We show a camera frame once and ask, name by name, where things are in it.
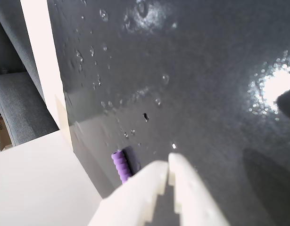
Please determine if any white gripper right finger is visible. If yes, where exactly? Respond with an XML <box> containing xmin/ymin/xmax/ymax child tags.
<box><xmin>167</xmin><ymin>153</ymin><xmax>231</xmax><ymax>226</ymax></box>

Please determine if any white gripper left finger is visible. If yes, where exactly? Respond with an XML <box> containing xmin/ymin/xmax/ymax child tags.
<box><xmin>87</xmin><ymin>161</ymin><xmax>169</xmax><ymax>226</ymax></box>

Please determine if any purple ribbed foam pen grip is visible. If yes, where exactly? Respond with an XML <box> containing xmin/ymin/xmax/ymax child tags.
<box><xmin>111</xmin><ymin>149</ymin><xmax>134</xmax><ymax>185</ymax></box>

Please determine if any dark grey glossy table mat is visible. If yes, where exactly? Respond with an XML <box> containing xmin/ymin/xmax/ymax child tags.
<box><xmin>47</xmin><ymin>0</ymin><xmax>290</xmax><ymax>226</ymax></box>

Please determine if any brown cardboard box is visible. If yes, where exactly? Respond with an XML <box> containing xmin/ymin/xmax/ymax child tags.
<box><xmin>0</xmin><ymin>115</ymin><xmax>12</xmax><ymax>152</ymax></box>

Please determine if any grey fabric sofa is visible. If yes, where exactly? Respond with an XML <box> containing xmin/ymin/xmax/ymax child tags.
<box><xmin>0</xmin><ymin>0</ymin><xmax>59</xmax><ymax>147</ymax></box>

